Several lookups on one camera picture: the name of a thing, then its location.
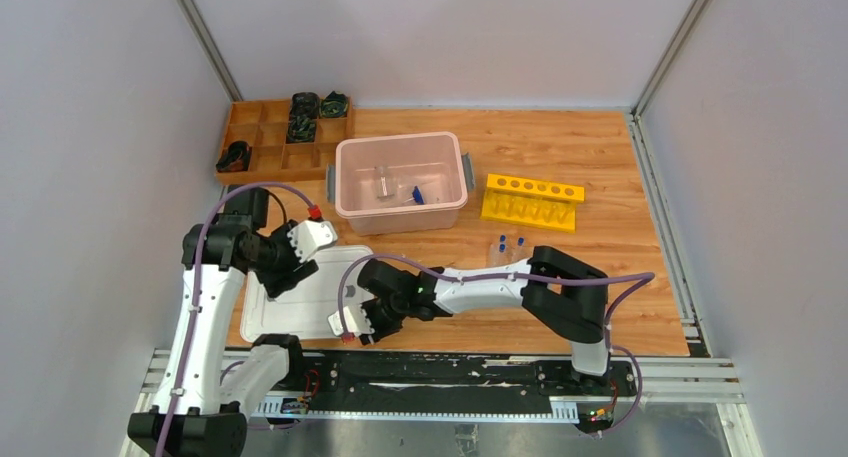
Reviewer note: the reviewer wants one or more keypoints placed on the dark fabric roll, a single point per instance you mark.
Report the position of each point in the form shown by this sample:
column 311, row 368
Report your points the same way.
column 235, row 158

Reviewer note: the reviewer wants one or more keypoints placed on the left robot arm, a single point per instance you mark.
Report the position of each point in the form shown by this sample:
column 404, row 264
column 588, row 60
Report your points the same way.
column 268, row 230

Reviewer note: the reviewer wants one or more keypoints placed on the green patterned fabric roll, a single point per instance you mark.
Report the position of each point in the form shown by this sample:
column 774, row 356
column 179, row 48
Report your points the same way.
column 334, row 105

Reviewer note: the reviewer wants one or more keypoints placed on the pink plastic bin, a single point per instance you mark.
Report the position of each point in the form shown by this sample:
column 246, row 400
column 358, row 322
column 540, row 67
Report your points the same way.
column 431, row 161

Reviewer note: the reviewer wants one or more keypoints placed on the grey bin handle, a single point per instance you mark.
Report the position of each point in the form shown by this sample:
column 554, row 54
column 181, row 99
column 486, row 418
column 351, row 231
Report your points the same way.
column 468, row 172
column 330, row 183

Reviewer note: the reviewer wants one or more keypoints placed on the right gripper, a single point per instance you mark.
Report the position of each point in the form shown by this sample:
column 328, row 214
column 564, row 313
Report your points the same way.
column 380, row 332

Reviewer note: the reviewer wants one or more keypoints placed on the white plastic lid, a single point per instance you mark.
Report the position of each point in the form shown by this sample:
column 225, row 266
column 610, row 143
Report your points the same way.
column 303, row 311

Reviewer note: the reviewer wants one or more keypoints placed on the black fabric roll back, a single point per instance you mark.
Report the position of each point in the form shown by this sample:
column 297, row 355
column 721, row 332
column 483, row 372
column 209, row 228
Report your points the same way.
column 303, row 114

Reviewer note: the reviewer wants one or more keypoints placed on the graduated cylinder blue base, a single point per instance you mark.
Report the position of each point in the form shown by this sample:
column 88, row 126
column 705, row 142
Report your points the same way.
column 415, row 197

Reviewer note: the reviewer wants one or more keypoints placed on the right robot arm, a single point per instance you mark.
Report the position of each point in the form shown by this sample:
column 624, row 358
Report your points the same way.
column 566, row 295

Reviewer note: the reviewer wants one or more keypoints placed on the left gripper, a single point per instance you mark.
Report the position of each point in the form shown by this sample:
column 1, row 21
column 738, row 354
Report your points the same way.
column 282, row 279

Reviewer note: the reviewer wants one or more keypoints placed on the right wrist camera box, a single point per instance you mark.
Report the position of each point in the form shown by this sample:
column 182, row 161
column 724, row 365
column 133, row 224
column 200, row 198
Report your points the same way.
column 350, row 323

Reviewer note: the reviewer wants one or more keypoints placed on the small glass beaker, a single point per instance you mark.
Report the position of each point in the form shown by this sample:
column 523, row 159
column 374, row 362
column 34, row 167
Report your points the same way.
column 385, row 183

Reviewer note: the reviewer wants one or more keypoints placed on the wooden compartment tray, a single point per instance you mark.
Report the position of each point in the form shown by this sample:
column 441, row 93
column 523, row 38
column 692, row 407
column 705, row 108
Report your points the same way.
column 263, row 126

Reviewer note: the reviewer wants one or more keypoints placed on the yellow test tube rack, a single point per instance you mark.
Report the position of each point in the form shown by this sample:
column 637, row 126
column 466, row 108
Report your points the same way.
column 531, row 202

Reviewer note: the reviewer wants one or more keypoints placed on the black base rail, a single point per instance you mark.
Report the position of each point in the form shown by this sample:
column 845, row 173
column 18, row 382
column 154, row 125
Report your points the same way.
column 462, row 385

